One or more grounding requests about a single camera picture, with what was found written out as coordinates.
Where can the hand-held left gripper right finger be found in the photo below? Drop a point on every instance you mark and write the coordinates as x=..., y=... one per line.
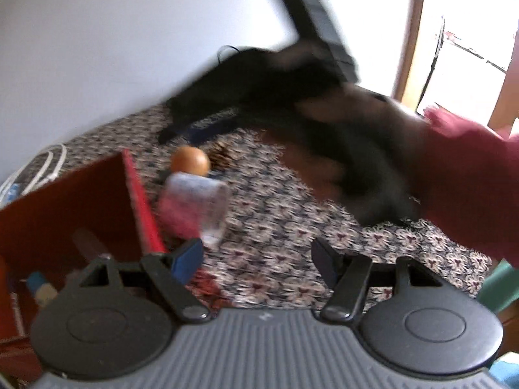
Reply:
x=324, y=263

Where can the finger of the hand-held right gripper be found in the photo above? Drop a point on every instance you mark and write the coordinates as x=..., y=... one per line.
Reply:
x=235, y=81
x=211, y=126

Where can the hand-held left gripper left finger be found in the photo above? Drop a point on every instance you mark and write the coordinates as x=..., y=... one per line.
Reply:
x=186, y=261

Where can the brown pine cone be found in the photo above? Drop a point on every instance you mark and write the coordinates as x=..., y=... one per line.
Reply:
x=223, y=157

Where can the orange ball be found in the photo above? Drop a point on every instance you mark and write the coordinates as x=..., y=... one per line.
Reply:
x=190, y=160

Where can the clear jar pink contents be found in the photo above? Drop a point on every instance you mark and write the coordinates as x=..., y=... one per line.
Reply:
x=194, y=206

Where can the red box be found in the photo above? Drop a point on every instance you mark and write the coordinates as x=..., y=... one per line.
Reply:
x=81, y=194

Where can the person's right forearm red sleeve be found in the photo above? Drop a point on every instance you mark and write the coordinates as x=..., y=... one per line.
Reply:
x=466, y=178

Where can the person's right hand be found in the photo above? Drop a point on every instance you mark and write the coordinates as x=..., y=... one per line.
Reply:
x=365, y=117

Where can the floral patterned blanket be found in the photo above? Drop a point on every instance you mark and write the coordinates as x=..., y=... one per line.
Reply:
x=275, y=219

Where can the small white blue bottle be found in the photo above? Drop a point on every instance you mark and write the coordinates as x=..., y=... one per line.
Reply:
x=40, y=291

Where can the teal object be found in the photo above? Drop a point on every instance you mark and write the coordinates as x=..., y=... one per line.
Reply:
x=500, y=287

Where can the blue white plastic packet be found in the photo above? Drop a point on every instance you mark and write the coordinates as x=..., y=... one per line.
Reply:
x=14, y=194

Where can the wooden window frame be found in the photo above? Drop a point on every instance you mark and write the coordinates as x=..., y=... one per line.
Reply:
x=407, y=40

